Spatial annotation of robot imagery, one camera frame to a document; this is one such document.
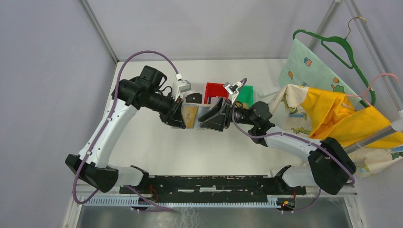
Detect cream cartoon print cloth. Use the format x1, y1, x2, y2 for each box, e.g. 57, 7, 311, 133
269, 85, 403, 178

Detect red plastic bin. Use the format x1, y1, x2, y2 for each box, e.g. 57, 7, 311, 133
203, 82, 229, 104

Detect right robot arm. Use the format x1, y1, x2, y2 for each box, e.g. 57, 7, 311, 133
198, 97, 356, 195

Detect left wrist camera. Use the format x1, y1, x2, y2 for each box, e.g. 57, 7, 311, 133
172, 73, 192, 101

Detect aluminium rail frame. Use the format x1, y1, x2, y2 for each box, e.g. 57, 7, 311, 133
76, 180, 357, 198

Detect white slotted cable duct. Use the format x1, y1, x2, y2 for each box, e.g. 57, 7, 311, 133
78, 196, 281, 209

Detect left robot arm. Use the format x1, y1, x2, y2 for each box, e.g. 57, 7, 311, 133
65, 66, 191, 194

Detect light green cartoon cloth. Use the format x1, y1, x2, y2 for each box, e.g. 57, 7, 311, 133
278, 39, 368, 106

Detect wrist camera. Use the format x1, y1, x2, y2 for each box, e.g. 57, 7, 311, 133
172, 73, 192, 101
223, 79, 245, 105

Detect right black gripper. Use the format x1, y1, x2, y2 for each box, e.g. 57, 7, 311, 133
198, 97, 257, 132

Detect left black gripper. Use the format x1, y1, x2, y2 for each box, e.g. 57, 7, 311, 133
143, 90, 186, 129

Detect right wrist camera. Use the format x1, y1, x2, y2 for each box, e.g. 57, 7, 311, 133
223, 79, 245, 105

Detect green clothes hanger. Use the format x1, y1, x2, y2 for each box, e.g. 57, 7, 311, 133
292, 29, 376, 108

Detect white plastic bin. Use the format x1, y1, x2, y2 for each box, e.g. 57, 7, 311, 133
183, 83, 206, 104

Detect green plastic bin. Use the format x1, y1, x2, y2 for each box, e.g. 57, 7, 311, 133
237, 85, 254, 108

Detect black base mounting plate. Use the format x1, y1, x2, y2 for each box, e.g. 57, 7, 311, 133
133, 175, 306, 203

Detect black VIP cards stack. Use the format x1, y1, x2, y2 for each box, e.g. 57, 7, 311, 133
185, 93, 203, 104

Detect pink clothes hanger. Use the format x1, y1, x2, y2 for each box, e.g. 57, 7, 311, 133
345, 73, 400, 108

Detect metal clothes rail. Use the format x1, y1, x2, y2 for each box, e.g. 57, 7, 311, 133
344, 110, 403, 154

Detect yellow cloth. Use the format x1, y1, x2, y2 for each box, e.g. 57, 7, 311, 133
301, 88, 391, 146

